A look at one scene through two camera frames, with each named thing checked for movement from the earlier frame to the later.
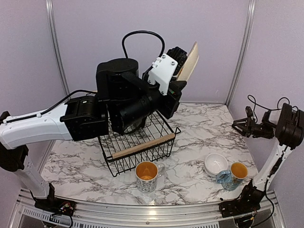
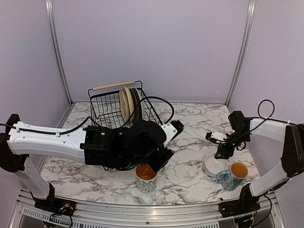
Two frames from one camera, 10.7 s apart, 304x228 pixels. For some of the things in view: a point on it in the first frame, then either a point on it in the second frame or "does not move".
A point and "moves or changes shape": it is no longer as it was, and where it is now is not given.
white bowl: x=214 y=163 does not move
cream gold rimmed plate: x=189 y=64 moves or changes shape
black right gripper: x=249 y=124 → x=223 y=151
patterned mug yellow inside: x=147 y=173 does not move
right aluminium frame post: x=249 y=21 does not move
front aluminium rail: x=269 y=216 does not move
